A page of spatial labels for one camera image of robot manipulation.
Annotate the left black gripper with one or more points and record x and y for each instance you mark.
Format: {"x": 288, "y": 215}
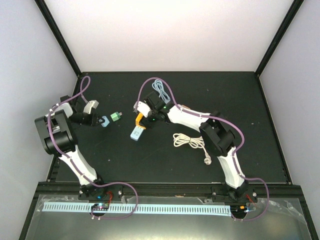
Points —
{"x": 91, "y": 122}

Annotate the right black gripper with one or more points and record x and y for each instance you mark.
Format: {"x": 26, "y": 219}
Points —
{"x": 149, "y": 124}

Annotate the light blue plug adapter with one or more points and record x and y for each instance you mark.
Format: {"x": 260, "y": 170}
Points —
{"x": 104, "y": 121}

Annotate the light blue power strip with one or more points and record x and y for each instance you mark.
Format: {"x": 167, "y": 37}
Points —
{"x": 136, "y": 133}

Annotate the yellow cube socket adapter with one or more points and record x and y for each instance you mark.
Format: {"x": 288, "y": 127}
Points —
{"x": 139, "y": 119}

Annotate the green cube plug adapter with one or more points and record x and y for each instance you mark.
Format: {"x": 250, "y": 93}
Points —
{"x": 116, "y": 116}

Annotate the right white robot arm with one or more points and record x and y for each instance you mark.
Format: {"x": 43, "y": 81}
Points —
{"x": 216, "y": 134}

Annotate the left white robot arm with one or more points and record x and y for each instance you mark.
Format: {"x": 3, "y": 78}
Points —
{"x": 58, "y": 138}

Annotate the left small circuit board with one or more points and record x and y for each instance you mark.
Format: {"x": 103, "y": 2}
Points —
{"x": 100, "y": 207}

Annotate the small circuit board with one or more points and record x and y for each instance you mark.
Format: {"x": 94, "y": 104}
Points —
{"x": 100, "y": 207}
{"x": 242, "y": 208}

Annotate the right small circuit board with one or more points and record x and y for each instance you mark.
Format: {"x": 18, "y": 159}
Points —
{"x": 242, "y": 208}

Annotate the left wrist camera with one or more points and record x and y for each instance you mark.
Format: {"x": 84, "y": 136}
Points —
{"x": 92, "y": 104}

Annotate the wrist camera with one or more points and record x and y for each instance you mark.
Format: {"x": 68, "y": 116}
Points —
{"x": 141, "y": 107}
{"x": 92, "y": 104}

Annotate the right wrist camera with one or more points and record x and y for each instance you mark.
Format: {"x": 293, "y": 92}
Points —
{"x": 141, "y": 107}

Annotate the light blue slotted cable duct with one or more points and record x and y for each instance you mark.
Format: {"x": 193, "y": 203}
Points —
{"x": 155, "y": 209}

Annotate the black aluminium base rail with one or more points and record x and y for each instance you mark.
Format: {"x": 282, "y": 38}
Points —
{"x": 216, "y": 192}

